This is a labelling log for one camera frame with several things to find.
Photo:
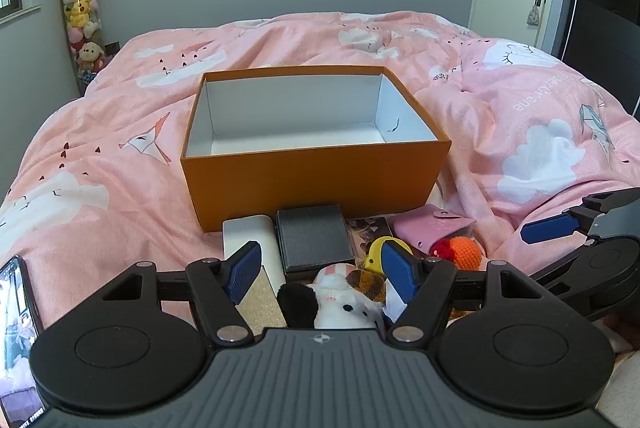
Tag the dark wall socket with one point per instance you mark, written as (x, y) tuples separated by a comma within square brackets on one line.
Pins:
[(112, 49)]

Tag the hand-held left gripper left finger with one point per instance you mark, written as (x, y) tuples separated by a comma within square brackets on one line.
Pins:
[(242, 270)]

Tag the orange crocheted toy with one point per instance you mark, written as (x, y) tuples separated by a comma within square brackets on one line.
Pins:
[(460, 250)]

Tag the yellow toy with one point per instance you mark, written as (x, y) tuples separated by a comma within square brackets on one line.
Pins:
[(375, 258)]

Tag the pink leather pouch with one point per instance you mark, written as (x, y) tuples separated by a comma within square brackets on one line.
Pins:
[(425, 228)]

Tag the white rectangular box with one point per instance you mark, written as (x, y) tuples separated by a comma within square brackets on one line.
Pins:
[(250, 230)]

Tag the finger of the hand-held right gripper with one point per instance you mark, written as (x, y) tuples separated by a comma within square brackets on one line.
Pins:
[(547, 228), (557, 274)]

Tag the calico cat plush toy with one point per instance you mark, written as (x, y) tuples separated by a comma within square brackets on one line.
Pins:
[(340, 308)]

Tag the pink printed blanket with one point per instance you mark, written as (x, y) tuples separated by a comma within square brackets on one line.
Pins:
[(100, 133)]

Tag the orange cardboard box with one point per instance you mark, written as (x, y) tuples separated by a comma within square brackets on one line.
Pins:
[(300, 188)]

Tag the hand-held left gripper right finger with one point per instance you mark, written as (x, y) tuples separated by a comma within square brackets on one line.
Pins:
[(400, 270)]

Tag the black textured box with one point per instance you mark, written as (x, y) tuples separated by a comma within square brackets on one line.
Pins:
[(312, 238)]

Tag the smartphone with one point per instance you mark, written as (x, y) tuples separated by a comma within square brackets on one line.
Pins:
[(20, 333)]

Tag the clear tube of plush toys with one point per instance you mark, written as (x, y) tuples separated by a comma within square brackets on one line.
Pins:
[(82, 18)]

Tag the small hanging pouch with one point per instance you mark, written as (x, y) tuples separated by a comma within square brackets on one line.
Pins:
[(533, 15)]

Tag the dark printed card box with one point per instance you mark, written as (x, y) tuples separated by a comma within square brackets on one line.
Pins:
[(365, 230)]

